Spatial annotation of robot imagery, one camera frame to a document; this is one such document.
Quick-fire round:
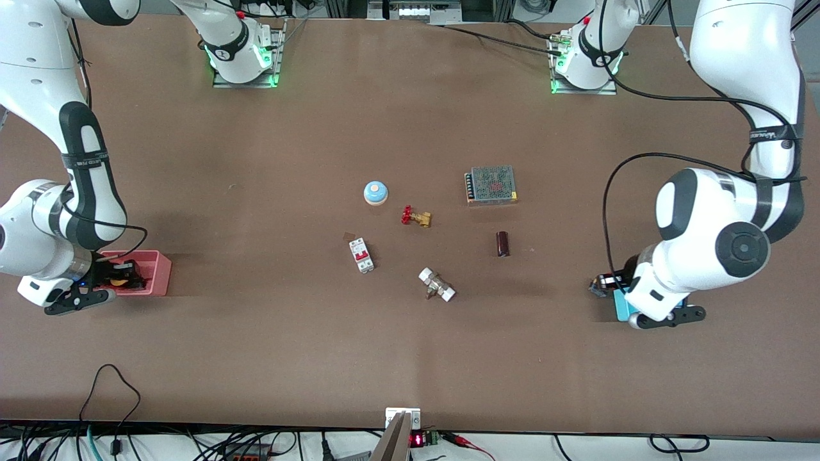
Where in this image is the white circuit breaker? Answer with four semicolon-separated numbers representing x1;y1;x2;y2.
348;238;376;275

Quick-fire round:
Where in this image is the pink plastic bin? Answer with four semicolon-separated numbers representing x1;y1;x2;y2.
99;250;172;297

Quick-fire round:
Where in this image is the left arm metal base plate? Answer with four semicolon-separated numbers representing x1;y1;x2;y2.
549;32;618;96

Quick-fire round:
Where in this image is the red-handled brass valve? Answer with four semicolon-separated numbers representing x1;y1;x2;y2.
401;205;433;229

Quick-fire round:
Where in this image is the short black table cable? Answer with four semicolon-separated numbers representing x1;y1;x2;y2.
504;19;558;41

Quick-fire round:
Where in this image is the red clip lead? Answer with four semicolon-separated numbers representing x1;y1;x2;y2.
442;432;497;461

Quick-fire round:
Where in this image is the black orange power strip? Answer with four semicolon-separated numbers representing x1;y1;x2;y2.
218;442;274;461

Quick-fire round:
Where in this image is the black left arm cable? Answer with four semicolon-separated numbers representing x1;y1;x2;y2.
598;0;809;284

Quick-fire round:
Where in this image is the silver frame unit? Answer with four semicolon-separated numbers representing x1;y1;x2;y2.
367;0;463;26

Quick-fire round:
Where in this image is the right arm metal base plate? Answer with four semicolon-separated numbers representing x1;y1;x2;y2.
212;18;286;89

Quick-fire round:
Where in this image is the white mounting bracket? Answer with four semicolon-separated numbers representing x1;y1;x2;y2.
385;407;422;431

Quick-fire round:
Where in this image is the white-capped metal fitting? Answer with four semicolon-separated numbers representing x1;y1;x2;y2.
418;267;457;303

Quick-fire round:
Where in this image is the cyan plastic bin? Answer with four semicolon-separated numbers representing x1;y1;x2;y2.
612;288;691;323

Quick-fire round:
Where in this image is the flat looped black cable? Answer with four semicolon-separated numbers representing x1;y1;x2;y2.
648;433;710;455

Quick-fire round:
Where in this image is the long black table cable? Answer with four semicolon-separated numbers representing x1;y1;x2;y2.
428;22;568;58

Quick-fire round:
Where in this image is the grey camera mount bar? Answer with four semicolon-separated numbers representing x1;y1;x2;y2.
370;412;413;461

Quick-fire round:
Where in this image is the aluminium extrusion bar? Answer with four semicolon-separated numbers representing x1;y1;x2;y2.
793;0;820;33

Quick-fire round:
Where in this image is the perforated metal power supply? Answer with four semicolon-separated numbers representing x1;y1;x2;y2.
464;165;520;206

